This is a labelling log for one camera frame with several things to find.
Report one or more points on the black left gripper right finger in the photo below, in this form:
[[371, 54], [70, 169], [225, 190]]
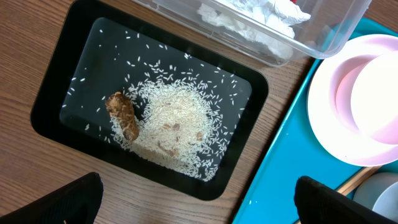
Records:
[[326, 205]]

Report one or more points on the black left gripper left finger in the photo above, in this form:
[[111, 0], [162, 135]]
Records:
[[77, 202]]

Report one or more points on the brown food scrap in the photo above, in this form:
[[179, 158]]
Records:
[[120, 107]]

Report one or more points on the small pink plate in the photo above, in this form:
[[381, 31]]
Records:
[[343, 106]]

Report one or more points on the pile of rice grains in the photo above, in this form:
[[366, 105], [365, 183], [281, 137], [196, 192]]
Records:
[[186, 109]]

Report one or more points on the white tissue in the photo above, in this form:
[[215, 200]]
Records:
[[280, 15]]

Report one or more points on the teal plastic tray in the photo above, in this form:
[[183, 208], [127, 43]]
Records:
[[295, 152]]

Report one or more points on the left wooden chopstick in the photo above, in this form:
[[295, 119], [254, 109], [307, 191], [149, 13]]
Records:
[[357, 180]]

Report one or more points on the grey bowl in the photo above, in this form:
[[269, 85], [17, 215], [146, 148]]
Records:
[[379, 194]]

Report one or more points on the large white plate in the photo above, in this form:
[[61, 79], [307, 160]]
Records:
[[338, 136]]

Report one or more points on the black plastic tray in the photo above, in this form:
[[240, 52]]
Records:
[[83, 17]]

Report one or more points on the clear plastic bin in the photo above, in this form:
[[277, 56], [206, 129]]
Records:
[[322, 36]]

